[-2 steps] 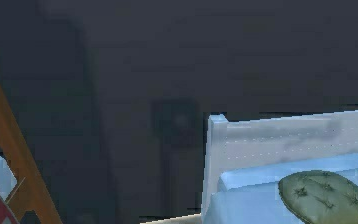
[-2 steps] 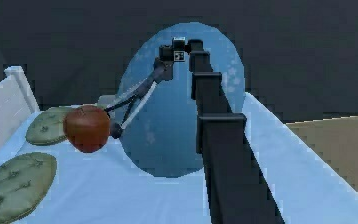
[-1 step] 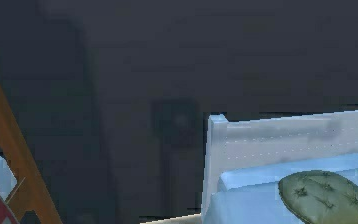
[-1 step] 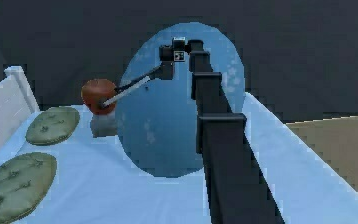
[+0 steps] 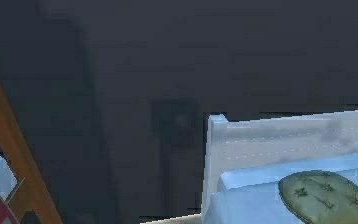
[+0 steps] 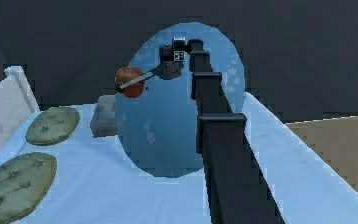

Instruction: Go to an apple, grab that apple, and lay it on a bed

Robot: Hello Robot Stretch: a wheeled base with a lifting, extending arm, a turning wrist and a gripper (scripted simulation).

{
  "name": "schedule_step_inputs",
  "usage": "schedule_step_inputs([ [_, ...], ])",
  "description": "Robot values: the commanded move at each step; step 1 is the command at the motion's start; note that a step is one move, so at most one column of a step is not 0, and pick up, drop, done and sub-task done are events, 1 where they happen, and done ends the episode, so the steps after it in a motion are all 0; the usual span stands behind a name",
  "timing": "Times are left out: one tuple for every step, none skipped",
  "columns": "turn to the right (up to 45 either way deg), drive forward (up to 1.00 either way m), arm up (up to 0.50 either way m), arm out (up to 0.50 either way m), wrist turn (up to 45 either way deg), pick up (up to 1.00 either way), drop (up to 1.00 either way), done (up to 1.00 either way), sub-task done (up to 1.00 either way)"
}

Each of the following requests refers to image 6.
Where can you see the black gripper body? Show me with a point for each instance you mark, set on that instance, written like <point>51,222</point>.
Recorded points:
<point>168,61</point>

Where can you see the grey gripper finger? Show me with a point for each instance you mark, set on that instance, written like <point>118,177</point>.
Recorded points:
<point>137,80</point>

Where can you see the red apple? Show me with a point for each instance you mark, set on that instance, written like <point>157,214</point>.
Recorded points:
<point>131,87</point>

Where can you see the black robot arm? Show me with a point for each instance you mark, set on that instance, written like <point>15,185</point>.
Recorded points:
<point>227,140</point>

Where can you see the pale blue bed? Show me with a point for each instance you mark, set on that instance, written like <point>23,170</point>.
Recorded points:
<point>120,186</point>

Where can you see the grey square cushion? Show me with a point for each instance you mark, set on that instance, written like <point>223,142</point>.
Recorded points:
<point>104,116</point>

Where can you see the green round pillow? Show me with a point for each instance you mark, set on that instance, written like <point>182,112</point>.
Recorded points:
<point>18,186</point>
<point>53,125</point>

